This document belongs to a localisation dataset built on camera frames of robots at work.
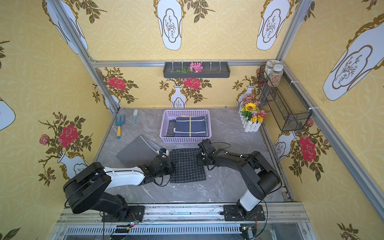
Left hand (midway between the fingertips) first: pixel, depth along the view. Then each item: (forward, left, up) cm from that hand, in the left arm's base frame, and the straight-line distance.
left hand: (171, 164), depth 91 cm
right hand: (+4, -19, 0) cm, 19 cm away
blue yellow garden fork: (+34, +41, -2) cm, 54 cm away
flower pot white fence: (+24, -52, +16) cm, 60 cm away
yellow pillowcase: (+37, -9, +2) cm, 38 cm away
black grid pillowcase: (-2, -9, +1) cm, 9 cm away
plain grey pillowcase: (+10, +21, -2) cm, 24 cm away
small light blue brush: (+42, +31, 0) cm, 52 cm away
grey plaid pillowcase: (+30, +1, +2) cm, 30 cm away
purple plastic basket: (+38, +3, +3) cm, 39 cm away
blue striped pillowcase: (+26, -13, +3) cm, 30 cm away
